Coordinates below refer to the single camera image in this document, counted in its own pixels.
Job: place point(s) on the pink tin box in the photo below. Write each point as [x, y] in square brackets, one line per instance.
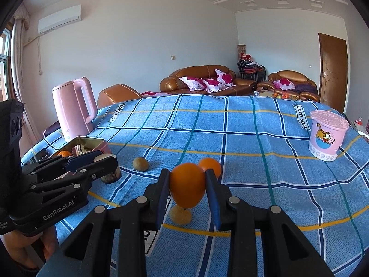
[92, 142]

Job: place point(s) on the floral pillow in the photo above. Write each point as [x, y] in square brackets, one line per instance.
[284, 83]
[191, 82]
[212, 84]
[224, 77]

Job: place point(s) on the brown leather armchair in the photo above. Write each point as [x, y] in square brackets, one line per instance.
[118, 92]
[288, 76]

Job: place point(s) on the brown leather sofa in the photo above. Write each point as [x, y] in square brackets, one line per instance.
[201, 72]

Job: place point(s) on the brown kiwi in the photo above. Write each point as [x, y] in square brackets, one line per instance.
[140, 164]

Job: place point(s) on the red plush toy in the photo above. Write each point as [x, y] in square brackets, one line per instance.
[245, 57]

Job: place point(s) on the pink electric kettle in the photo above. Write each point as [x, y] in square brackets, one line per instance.
[72, 106]

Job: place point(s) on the blue plaid tablecloth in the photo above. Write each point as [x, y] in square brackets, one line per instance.
[259, 164]

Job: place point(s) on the window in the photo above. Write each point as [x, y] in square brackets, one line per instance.
[4, 63]

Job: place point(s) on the white-topped round cake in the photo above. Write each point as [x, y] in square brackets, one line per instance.
[111, 176]
[78, 149]

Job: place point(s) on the rolled patterned rug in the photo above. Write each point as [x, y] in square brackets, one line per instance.
[241, 50]

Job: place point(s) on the tan round fruit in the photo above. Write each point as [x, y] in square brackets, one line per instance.
[180, 216]

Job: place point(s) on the purple blanket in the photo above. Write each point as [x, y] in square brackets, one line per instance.
[304, 88]

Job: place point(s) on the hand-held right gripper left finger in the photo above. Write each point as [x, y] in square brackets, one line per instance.
[163, 202]

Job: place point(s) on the orange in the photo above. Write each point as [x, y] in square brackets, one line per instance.
[212, 166]
[64, 153]
[187, 187]

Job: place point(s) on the white air conditioner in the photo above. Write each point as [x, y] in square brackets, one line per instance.
[59, 20]

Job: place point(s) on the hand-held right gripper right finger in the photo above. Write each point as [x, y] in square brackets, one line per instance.
[213, 202]

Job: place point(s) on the wooden coffee table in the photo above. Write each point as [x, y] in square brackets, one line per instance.
[268, 93]

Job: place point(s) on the stack of dark chairs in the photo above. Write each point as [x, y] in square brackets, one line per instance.
[250, 72]

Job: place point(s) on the person's left hand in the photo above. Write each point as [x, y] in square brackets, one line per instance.
[17, 248]

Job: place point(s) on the beige curtain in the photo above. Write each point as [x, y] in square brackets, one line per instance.
[21, 63]

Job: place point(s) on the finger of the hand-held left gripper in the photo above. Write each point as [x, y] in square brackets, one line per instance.
[98, 170]
[82, 159]

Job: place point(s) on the pink cartoon cup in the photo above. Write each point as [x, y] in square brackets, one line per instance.
[327, 135]

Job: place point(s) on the wooden door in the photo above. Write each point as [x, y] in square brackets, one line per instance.
[333, 72]

